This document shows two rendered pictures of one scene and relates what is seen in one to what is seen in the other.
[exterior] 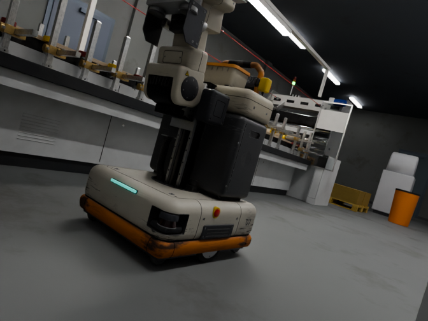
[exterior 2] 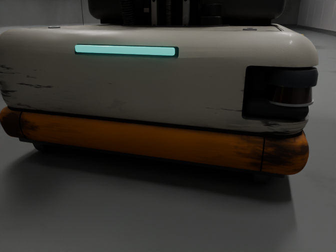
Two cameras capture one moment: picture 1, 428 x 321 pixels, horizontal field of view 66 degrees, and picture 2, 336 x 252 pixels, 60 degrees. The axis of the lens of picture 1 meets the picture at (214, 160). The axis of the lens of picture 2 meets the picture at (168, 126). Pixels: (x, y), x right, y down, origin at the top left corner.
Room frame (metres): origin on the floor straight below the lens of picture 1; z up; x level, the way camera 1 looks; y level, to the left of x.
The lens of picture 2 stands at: (0.90, 0.46, 0.30)
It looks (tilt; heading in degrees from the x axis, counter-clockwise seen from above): 20 degrees down; 338
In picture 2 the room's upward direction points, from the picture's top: straight up
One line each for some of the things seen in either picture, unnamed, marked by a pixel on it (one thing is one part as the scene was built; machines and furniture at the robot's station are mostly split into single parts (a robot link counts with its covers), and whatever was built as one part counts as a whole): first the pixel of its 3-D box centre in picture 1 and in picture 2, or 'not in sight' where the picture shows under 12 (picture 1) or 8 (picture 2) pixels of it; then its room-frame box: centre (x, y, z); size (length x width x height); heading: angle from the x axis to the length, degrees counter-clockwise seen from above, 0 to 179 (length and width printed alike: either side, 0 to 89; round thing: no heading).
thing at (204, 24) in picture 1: (176, 19); not in sight; (1.42, 0.32, 0.99); 0.28 x 0.16 x 0.22; 52
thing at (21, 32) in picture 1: (18, 32); not in sight; (1.88, 1.26, 0.83); 0.43 x 0.03 x 0.04; 52
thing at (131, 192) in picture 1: (172, 207); (175, 71); (1.65, 0.14, 0.16); 0.67 x 0.64 x 0.25; 142
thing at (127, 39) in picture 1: (119, 67); not in sight; (2.47, 0.87, 0.88); 0.04 x 0.04 x 0.48; 52
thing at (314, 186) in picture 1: (293, 143); not in sight; (6.28, -1.38, 0.95); 1.65 x 0.70 x 1.90; 52
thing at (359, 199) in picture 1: (337, 194); not in sight; (7.17, -2.81, 0.21); 1.17 x 0.80 x 0.42; 50
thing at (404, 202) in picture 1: (402, 207); not in sight; (6.56, -3.88, 0.34); 0.44 x 0.43 x 0.68; 51
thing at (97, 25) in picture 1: (89, 55); not in sight; (2.28, 1.02, 0.88); 0.04 x 0.04 x 0.48; 52
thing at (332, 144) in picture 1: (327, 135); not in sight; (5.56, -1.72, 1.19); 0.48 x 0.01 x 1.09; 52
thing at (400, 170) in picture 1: (396, 185); not in sight; (8.05, -4.45, 0.78); 0.90 x 0.71 x 1.56; 143
